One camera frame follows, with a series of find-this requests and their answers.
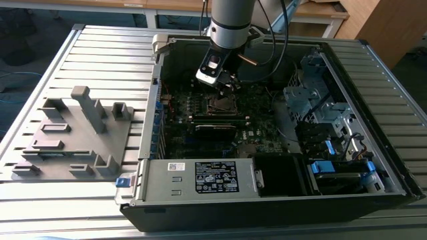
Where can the silver CPU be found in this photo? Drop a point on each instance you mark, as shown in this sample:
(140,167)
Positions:
(223,105)

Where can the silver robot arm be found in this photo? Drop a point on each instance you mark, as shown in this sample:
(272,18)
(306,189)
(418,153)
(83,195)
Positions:
(230,25)

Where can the CPU socket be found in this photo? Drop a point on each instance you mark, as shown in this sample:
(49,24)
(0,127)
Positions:
(210,112)

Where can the silver metal drive cage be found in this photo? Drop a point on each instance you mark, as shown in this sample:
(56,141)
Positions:
(298,96)

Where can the green motherboard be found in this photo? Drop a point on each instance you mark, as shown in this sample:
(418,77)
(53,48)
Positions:
(263,130)

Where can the black graphics card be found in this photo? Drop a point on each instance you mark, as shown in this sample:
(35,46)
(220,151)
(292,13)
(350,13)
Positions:
(215,133)

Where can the black fan shroud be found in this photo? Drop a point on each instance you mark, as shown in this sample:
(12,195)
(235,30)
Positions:
(280,175)

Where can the hard disk in blue carrier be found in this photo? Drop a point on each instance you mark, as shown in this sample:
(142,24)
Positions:
(322,167)

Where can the wooden cabinet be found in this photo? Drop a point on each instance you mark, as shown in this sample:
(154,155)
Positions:
(383,25)

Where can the grey power supply unit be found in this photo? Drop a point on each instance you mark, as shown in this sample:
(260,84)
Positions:
(160,185)

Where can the grey parts rack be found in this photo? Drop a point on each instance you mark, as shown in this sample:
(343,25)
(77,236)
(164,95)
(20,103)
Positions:
(83,150)

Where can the blue case latch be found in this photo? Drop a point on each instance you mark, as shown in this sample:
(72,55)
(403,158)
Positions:
(121,182)

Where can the black PC case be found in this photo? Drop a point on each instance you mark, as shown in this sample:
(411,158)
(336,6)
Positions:
(267,215)

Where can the green RAM stick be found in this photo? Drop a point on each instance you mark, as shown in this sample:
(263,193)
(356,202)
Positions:
(63,153)

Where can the dark office chair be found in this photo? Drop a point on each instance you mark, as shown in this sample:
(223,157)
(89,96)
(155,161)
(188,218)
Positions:
(16,40)

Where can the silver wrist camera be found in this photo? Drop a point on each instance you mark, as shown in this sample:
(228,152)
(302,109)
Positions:
(208,75)

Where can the wooden desk white frame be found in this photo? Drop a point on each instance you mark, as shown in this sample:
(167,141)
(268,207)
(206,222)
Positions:
(100,7)
(320,15)

